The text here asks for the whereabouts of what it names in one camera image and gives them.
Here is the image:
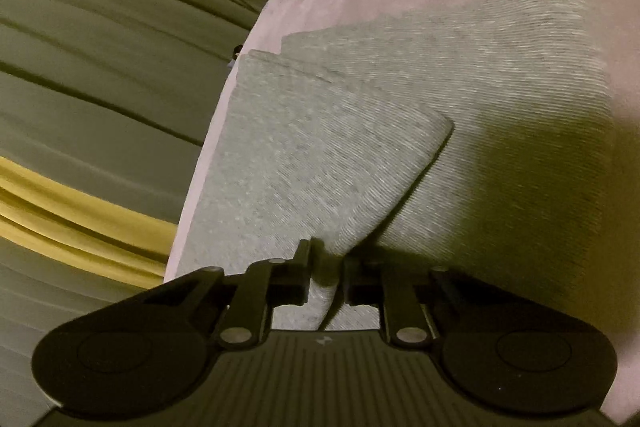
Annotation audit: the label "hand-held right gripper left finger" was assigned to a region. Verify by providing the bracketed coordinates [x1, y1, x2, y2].
[148, 239, 315, 350]

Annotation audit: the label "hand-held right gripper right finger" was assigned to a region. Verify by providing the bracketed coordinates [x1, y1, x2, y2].
[342, 256, 502, 351]

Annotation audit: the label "grey pants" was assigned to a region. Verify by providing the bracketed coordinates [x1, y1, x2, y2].
[177, 0, 619, 332]

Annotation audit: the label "yellow curtain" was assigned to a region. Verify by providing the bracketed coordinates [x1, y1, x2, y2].
[0, 155, 177, 291]

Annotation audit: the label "grey curtain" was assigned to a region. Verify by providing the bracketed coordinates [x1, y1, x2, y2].
[0, 0, 274, 427]

